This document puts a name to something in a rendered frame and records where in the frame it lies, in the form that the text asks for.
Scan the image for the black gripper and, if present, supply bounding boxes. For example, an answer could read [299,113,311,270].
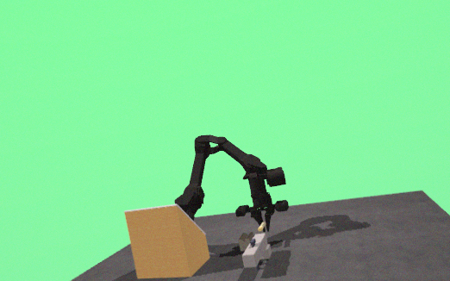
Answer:
[235,188,289,232]

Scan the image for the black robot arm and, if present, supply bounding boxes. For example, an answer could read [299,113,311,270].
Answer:
[174,134,286,221]

